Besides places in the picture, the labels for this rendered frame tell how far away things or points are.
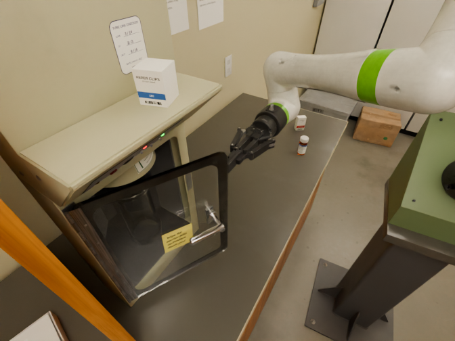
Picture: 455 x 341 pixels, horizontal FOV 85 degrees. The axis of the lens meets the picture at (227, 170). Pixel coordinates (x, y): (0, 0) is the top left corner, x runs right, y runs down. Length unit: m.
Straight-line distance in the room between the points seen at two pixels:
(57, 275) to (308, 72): 0.69
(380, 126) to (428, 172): 2.13
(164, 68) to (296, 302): 1.67
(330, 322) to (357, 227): 0.81
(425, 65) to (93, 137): 0.56
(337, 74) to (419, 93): 0.18
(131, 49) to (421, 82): 0.51
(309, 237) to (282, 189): 1.08
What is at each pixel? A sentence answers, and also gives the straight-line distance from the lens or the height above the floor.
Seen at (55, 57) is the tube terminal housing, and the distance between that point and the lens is 0.42.
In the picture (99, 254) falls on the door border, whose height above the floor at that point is 1.25.
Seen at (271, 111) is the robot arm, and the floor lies 1.32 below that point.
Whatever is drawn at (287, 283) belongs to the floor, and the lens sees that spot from 1.90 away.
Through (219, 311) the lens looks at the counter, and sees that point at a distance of 0.81.
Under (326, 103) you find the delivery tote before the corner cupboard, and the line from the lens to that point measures 3.19.
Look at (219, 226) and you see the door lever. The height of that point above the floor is 1.21.
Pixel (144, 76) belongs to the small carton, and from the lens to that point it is 0.43.
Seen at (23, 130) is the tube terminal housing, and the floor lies 1.53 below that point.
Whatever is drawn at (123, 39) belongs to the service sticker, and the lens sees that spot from 0.47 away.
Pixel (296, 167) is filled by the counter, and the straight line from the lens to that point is 1.19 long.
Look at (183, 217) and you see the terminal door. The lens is 0.59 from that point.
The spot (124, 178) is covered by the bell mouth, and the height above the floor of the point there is 1.33.
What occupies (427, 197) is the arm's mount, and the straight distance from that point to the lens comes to 1.08.
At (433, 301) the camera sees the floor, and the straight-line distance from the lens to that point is 2.25.
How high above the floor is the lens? 1.71
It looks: 43 degrees down
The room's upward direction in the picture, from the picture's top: straight up
